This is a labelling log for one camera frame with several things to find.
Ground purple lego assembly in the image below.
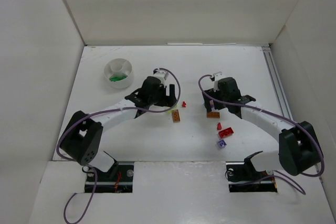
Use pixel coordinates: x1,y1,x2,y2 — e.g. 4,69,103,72
209,100,215,110

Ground dark green lego plate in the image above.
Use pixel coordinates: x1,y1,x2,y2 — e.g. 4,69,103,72
109,76,127,82

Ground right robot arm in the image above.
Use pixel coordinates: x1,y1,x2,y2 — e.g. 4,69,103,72
201,72,325,177

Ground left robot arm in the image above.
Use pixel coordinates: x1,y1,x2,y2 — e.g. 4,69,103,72
57,76,177,174

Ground orange lego plate right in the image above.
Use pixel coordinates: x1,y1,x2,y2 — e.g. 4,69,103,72
206,112,221,119

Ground orange lego brick left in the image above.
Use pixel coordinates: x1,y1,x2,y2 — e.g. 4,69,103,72
171,109,181,123

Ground red lego slope piece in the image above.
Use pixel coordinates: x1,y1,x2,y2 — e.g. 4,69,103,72
217,122,222,131

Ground white round divided container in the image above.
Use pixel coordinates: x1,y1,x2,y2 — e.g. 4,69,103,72
103,58,134,89

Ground red lego brick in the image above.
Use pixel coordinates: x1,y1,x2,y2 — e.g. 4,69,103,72
218,127,234,138

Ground lavender small lego piece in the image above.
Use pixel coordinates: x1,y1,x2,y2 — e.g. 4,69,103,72
216,140,227,150

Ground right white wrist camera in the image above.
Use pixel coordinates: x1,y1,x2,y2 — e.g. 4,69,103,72
211,71,225,92

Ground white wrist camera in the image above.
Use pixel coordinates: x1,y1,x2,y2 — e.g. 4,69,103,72
211,71,225,92
153,69,169,82

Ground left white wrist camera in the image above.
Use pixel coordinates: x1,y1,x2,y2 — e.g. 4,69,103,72
153,69,169,82

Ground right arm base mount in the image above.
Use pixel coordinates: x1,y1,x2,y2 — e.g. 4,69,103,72
225,151,278,193

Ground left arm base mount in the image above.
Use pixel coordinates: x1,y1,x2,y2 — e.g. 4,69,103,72
82,162,134,194

